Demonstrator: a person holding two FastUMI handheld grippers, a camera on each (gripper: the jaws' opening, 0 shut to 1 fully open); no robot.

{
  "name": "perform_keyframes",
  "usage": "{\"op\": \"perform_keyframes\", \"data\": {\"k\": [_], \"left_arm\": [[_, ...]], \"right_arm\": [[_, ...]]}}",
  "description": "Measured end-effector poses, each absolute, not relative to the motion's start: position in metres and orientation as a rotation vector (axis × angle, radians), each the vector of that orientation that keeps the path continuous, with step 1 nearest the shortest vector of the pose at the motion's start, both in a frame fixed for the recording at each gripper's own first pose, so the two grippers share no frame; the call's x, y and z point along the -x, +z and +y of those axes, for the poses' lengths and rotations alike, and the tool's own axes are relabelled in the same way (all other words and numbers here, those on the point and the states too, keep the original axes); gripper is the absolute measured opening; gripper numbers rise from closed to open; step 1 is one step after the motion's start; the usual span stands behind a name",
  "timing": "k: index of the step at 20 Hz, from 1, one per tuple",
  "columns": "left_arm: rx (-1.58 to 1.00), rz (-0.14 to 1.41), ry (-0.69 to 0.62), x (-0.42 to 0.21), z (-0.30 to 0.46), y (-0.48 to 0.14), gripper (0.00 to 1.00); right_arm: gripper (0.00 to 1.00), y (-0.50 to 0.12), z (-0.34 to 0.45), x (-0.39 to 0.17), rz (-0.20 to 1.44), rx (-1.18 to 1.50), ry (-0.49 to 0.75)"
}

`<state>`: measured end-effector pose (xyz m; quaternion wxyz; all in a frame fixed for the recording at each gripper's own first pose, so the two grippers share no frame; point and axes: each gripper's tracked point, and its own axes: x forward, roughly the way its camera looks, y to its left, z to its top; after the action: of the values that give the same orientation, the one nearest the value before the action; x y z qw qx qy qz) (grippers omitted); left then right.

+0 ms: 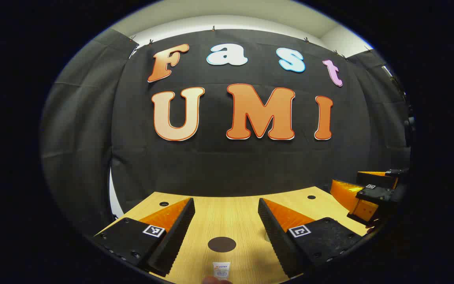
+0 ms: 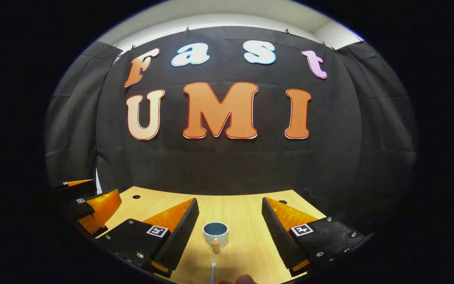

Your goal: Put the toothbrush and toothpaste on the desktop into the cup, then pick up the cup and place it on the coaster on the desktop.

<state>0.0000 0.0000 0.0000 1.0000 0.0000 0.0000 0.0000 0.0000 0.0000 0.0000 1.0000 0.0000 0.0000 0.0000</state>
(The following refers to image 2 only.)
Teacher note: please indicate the wooden desktop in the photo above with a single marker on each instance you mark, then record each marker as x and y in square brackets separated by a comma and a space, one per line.
[235, 209]

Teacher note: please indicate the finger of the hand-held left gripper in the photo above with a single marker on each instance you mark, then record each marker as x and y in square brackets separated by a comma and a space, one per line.
[75, 191]
[81, 209]

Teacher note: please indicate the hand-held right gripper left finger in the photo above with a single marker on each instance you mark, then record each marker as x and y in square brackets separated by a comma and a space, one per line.
[179, 240]

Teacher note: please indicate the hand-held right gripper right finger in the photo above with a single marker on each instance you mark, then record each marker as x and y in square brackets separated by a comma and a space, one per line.
[280, 240]

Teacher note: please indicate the white toothbrush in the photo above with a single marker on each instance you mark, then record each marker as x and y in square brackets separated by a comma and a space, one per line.
[212, 274]

